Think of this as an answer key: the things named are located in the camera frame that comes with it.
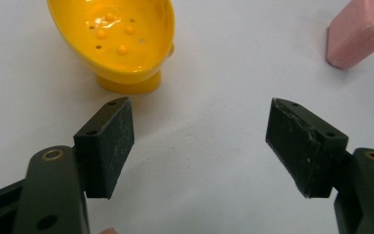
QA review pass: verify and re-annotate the pink soap bar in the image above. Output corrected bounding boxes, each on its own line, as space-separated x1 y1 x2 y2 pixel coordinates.
325 0 374 70

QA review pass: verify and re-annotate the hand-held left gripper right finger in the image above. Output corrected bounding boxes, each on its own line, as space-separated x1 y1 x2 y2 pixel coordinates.
265 97 374 234

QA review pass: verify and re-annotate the yellow plastic soap dish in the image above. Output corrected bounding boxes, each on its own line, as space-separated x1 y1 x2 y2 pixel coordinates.
46 0 176 96

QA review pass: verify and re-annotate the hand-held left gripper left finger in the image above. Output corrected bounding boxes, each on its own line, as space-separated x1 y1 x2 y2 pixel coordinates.
12 96 135 234

